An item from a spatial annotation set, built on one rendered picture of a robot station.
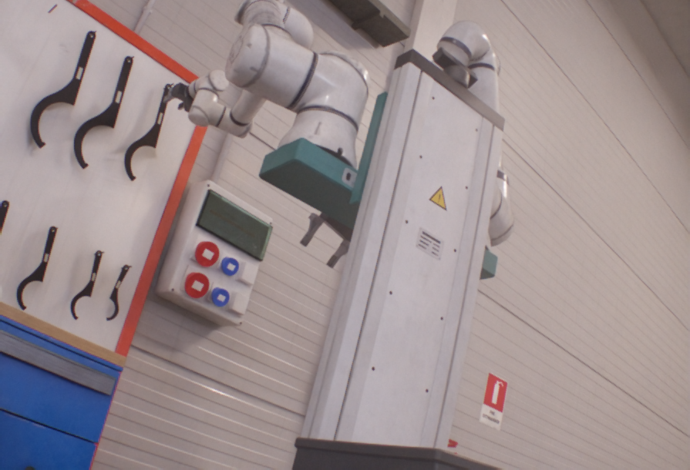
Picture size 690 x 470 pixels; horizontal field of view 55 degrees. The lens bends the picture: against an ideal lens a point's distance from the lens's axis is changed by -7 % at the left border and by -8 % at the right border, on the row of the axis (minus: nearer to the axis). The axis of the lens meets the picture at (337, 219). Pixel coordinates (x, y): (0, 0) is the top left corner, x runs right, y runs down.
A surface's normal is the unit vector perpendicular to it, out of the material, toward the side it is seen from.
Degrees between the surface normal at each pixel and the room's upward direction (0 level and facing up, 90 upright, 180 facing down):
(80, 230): 90
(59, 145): 90
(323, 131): 68
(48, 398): 90
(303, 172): 180
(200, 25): 90
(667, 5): 173
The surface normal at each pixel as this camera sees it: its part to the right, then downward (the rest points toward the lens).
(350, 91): 0.54, -0.22
